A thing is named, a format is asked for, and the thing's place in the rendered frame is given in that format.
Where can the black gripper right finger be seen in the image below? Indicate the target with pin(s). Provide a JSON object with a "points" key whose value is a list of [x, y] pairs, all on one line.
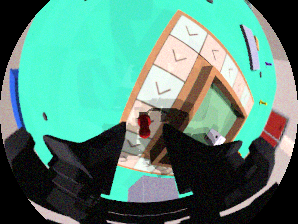
{"points": [[190, 159]]}

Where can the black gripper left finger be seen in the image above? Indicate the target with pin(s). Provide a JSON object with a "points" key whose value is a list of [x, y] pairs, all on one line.
{"points": [[97, 157]]}

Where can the red pawn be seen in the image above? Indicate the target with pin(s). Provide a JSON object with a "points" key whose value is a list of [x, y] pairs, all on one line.
{"points": [[143, 122]]}

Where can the white die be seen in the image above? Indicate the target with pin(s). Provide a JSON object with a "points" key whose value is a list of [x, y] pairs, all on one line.
{"points": [[214, 138]]}

